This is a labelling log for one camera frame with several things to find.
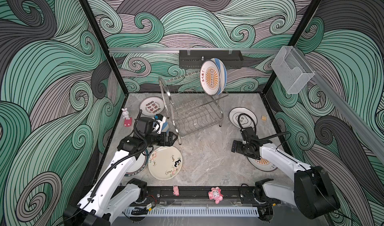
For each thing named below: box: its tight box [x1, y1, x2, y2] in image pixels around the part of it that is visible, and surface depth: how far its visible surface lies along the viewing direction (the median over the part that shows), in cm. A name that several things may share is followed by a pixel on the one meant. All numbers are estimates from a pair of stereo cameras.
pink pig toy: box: [208, 186, 224, 204], surface depth 73 cm
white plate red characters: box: [139, 96, 165, 117], surface depth 113 cm
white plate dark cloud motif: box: [228, 107, 258, 130], surface depth 103 cm
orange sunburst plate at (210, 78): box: [200, 59, 222, 97], surface depth 82 cm
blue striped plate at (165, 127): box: [161, 122, 169, 133], surface depth 100 cm
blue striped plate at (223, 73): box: [210, 57, 228, 95], surface depth 75 cm
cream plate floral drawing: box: [148, 146, 183, 181], surface depth 85 cm
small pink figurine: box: [172, 185, 180, 197], surface depth 74 cm
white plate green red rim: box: [124, 149, 150, 177], surface depth 83 cm
